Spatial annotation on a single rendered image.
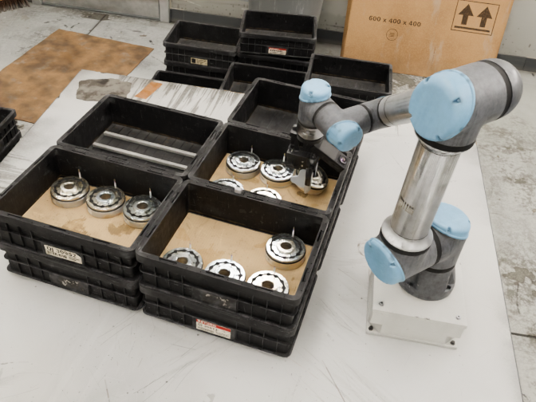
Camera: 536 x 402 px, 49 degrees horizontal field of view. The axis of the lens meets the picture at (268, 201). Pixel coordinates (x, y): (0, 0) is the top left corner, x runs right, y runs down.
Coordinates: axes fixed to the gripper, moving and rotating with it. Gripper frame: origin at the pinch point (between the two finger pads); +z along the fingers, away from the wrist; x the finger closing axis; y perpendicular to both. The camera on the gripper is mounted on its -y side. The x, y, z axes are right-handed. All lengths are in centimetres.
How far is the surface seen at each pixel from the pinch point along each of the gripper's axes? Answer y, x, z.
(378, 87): -6, -125, 57
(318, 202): -3.6, 3.6, 2.4
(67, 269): 50, 49, -1
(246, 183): 18.5, 3.4, 2.9
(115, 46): 179, -184, 119
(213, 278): 11, 47, -14
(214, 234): 19.1, 26.7, -0.7
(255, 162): 18.1, -4.0, 1.1
